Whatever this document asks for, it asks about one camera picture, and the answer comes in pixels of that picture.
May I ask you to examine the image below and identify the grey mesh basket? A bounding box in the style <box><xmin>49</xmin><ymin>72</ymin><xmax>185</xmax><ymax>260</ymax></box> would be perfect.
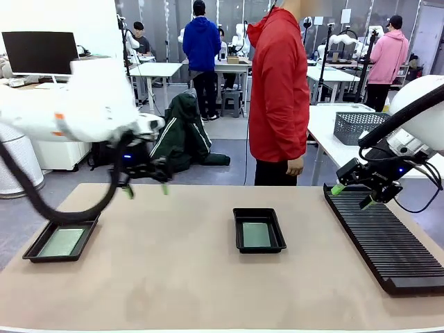
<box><xmin>334</xmin><ymin>111</ymin><xmax>392</xmax><ymax>146</ymax></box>

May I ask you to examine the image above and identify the person's right hand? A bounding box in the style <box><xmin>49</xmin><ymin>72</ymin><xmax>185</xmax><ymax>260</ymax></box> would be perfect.
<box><xmin>286</xmin><ymin>157</ymin><xmax>305</xmax><ymax>178</ymax></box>

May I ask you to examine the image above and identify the red-sleeved right forearm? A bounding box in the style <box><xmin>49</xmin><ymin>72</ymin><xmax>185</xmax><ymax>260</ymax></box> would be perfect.
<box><xmin>286</xmin><ymin>114</ymin><xmax>311</xmax><ymax>162</ymax></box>

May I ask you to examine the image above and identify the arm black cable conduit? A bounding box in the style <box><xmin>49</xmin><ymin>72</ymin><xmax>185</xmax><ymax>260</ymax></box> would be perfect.
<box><xmin>358</xmin><ymin>83</ymin><xmax>444</xmax><ymax>148</ymax></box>
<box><xmin>0</xmin><ymin>133</ymin><xmax>139</xmax><ymax>225</ymax></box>

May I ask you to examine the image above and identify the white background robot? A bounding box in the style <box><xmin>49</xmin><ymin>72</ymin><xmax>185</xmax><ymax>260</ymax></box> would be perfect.
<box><xmin>119</xmin><ymin>15</ymin><xmax>140</xmax><ymax>65</ymax></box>
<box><xmin>231</xmin><ymin>23</ymin><xmax>251</xmax><ymax>56</ymax></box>
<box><xmin>317</xmin><ymin>30</ymin><xmax>368</xmax><ymax>60</ymax></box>

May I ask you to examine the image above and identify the white standing desk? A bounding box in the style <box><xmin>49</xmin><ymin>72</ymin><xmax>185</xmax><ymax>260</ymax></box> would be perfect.
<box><xmin>128</xmin><ymin>62</ymin><xmax>184</xmax><ymax>117</ymax></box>

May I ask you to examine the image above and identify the white cabinet desk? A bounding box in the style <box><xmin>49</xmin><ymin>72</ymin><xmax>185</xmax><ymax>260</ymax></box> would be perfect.
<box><xmin>29</xmin><ymin>138</ymin><xmax>94</xmax><ymax>171</ymax></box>

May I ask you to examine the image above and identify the person in red jacket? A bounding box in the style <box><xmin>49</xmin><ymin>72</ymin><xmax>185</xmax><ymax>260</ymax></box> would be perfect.
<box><xmin>246</xmin><ymin>0</ymin><xmax>311</xmax><ymax>187</ymax></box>

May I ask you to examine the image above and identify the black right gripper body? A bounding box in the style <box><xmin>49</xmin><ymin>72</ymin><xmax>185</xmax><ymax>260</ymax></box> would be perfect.
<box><xmin>360</xmin><ymin>157</ymin><xmax>416</xmax><ymax>204</ymax></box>

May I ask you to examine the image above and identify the person in pink hoodie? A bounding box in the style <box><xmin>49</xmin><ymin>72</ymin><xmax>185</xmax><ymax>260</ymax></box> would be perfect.
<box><xmin>366</xmin><ymin>14</ymin><xmax>410</xmax><ymax>112</ymax></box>

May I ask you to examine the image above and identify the grey plastic stool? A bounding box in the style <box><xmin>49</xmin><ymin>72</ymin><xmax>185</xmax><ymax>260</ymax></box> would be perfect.
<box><xmin>220</xmin><ymin>89</ymin><xmax>243</xmax><ymax>119</ymax></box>

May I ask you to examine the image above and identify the dark green striped jacket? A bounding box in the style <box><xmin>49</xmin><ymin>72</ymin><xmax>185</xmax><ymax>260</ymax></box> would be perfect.
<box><xmin>148</xmin><ymin>88</ymin><xmax>232</xmax><ymax>176</ymax></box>

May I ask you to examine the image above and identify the white side table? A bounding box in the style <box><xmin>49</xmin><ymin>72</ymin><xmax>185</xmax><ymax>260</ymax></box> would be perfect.
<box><xmin>307</xmin><ymin>103</ymin><xmax>444</xmax><ymax>187</ymax></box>

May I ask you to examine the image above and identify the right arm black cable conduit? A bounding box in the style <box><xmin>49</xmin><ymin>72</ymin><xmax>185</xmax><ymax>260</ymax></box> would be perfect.
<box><xmin>358</xmin><ymin>83</ymin><xmax>444</xmax><ymax>148</ymax></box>

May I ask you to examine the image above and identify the white background table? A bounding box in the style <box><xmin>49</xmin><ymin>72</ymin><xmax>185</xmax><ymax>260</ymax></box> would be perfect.
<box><xmin>307</xmin><ymin>65</ymin><xmax>361</xmax><ymax>105</ymax></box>

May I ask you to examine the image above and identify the green circuit board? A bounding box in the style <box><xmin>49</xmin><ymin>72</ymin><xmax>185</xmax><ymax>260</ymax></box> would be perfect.
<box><xmin>241</xmin><ymin>221</ymin><xmax>272</xmax><ymax>248</ymax></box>
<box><xmin>36</xmin><ymin>228</ymin><xmax>87</xmax><ymax>258</ymax></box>

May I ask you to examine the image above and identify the white cylindrical air purifier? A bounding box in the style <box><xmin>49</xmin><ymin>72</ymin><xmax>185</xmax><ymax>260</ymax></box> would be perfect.
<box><xmin>0</xmin><ymin>124</ymin><xmax>46</xmax><ymax>199</ymax></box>

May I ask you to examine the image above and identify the black computer monitor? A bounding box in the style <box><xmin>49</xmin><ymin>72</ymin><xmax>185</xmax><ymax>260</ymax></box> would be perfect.
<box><xmin>1</xmin><ymin>31</ymin><xmax>80</xmax><ymax>77</ymax></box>

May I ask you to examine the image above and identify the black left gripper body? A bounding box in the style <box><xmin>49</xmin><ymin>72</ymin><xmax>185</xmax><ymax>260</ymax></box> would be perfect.
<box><xmin>117</xmin><ymin>147</ymin><xmax>173</xmax><ymax>182</ymax></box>

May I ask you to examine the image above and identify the black slotted board rack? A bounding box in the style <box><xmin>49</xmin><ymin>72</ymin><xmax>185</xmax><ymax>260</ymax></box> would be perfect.
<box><xmin>323</xmin><ymin>182</ymin><xmax>444</xmax><ymax>297</ymax></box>

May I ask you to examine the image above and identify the seated person in black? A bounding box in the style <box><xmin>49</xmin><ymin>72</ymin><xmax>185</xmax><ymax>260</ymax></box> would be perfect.
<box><xmin>130</xmin><ymin>21</ymin><xmax>153</xmax><ymax>58</ymax></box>

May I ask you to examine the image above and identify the grey workbench desk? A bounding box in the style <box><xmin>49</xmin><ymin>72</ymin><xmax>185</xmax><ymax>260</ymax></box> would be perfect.
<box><xmin>182</xmin><ymin>58</ymin><xmax>253</xmax><ymax>117</ymax></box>

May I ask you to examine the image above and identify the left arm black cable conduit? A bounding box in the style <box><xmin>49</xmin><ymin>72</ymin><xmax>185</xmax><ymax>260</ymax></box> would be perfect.
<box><xmin>0</xmin><ymin>133</ymin><xmax>139</xmax><ymax>225</ymax></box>

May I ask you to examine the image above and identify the person in blue hoodie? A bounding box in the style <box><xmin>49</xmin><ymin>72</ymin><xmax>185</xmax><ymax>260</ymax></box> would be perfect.
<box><xmin>182</xmin><ymin>0</ymin><xmax>223</xmax><ymax>122</ymax></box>

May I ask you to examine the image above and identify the black ESD tray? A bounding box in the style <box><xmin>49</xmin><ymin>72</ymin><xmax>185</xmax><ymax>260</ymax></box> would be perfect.
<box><xmin>22</xmin><ymin>211</ymin><xmax>102</xmax><ymax>264</ymax></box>
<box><xmin>232</xmin><ymin>207</ymin><xmax>288</xmax><ymax>255</ymax></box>

